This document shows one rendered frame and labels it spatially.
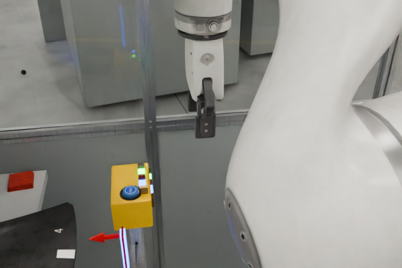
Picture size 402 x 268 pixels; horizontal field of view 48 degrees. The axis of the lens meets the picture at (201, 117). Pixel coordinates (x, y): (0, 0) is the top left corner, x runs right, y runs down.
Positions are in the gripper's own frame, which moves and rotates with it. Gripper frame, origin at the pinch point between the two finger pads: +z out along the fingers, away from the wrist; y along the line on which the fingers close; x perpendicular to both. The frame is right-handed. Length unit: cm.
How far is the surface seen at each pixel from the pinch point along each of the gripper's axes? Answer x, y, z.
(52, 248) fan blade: 27.9, -0.1, 26.6
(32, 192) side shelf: 45, 56, 58
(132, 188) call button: 12.8, 25.5, 35.0
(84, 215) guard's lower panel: 33, 71, 83
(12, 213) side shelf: 50, 46, 58
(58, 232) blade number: 27.0, 3.1, 25.7
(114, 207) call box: 17.3, 21.6, 37.1
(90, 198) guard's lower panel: 30, 71, 75
